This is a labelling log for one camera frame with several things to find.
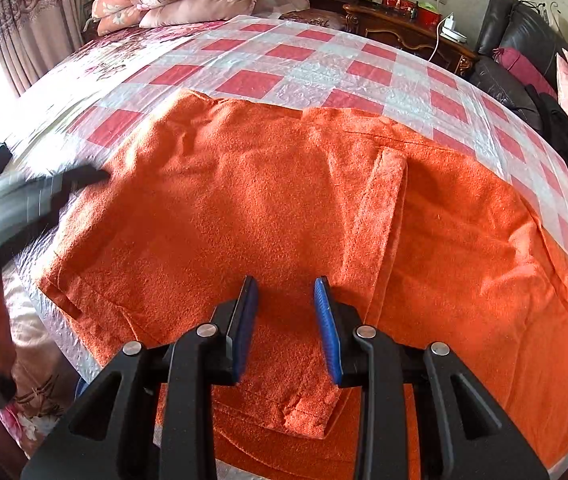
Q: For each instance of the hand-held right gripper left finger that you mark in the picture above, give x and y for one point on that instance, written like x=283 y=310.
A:
x=245 y=335

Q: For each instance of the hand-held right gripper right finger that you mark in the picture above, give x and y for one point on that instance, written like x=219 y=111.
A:
x=328 y=335

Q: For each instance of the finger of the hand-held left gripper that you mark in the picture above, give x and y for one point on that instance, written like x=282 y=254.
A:
x=81 y=177

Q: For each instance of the orange pants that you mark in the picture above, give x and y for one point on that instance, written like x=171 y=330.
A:
x=264 y=210

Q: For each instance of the bed with floral sheet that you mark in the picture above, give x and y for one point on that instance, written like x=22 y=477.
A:
x=114 y=55

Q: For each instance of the pink curtain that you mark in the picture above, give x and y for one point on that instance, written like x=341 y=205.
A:
x=39 y=15

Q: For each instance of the pink floral pillows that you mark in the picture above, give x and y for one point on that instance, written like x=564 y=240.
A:
x=114 y=5

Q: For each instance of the folded pale pink quilt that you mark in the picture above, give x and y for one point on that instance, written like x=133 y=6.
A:
x=214 y=10

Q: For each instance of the dark red patterned pillow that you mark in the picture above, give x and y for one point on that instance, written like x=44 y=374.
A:
x=311 y=19

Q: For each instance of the black clothing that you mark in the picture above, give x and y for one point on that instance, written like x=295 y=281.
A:
x=558 y=130

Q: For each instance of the carved wooden nightstand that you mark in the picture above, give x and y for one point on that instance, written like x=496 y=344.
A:
x=403 y=35

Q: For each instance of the white round device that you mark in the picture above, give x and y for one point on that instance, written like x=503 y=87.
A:
x=454 y=36

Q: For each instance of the magenta cushion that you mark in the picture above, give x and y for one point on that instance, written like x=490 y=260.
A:
x=526 y=70

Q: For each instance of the red container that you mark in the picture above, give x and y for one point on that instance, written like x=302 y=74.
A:
x=427 y=19

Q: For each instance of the red box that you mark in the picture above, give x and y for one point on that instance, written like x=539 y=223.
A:
x=398 y=2

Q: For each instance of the black leather armchair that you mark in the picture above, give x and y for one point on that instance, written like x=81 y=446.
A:
x=503 y=35

